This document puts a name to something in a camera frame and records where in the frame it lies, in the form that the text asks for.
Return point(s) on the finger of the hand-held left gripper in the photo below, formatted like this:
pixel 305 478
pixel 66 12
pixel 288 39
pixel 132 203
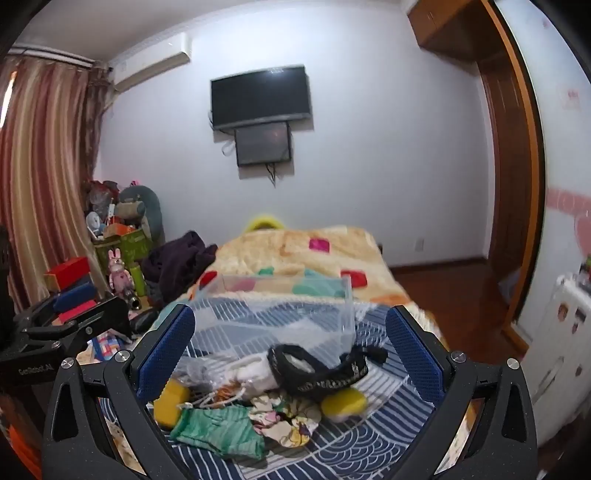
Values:
pixel 106 316
pixel 74 295

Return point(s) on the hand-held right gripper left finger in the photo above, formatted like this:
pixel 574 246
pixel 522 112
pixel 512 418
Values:
pixel 167 355

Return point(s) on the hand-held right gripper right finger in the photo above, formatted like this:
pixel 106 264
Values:
pixel 411 355

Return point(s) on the red box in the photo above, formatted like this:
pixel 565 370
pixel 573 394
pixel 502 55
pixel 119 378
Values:
pixel 81 314
pixel 69 271

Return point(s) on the colourful checked cloth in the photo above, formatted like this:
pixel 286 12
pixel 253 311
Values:
pixel 108 347

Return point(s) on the black oval object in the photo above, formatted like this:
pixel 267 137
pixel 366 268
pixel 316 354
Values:
pixel 145 321

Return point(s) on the pink bunny plush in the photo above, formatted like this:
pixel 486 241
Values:
pixel 119 277

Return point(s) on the clear plastic bag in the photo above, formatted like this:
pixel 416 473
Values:
pixel 207 369

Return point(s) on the green bottle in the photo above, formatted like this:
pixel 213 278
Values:
pixel 139 279

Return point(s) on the yellow sponge block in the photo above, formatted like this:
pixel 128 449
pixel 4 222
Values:
pixel 168 406

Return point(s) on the small white fan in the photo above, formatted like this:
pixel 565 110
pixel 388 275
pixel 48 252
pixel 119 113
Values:
pixel 93 224

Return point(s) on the green cardboard box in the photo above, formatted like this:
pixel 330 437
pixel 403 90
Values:
pixel 134 247

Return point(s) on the round yellow sponge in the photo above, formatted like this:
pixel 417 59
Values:
pixel 342 404

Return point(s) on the dark purple cloth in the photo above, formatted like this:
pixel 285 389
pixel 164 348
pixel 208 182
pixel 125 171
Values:
pixel 175 263

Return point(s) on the black headband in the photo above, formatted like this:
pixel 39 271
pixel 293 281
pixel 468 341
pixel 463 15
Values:
pixel 323 379

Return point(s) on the green cloth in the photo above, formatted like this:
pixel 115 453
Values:
pixel 217 431

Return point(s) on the white cloth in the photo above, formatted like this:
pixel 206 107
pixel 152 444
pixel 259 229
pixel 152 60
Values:
pixel 256 376

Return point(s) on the blue striped bedsheet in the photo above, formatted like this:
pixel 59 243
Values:
pixel 369 443

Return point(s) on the grey plush toy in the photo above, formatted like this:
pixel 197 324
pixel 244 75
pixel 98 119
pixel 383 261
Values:
pixel 138 203

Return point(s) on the clear plastic storage box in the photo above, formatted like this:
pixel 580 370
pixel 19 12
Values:
pixel 277 318

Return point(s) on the striped brown curtain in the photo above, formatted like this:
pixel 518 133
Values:
pixel 41 161

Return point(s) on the cartoon print cloth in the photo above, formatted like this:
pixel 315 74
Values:
pixel 286 424

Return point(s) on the white cabinet with stickers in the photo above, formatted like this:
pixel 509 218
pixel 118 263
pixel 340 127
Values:
pixel 563 355

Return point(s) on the beige blanket with coloured squares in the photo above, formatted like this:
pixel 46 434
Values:
pixel 295 254

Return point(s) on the yellow-green round object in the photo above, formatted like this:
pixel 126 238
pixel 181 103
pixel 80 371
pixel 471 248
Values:
pixel 263 224

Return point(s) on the white air conditioner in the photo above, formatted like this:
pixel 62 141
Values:
pixel 147 69

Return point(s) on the white door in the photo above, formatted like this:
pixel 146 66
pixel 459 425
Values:
pixel 558 129

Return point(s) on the wooden overhead cabinet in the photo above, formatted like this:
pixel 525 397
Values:
pixel 443 27

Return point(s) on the wooden door frame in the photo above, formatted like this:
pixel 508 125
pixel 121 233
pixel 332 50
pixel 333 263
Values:
pixel 508 184

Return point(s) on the pink wall sticker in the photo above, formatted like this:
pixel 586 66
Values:
pixel 570 201

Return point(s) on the small wall monitor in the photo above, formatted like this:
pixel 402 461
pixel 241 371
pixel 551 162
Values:
pixel 263 144

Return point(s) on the large wall television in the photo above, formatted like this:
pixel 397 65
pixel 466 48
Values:
pixel 258 97

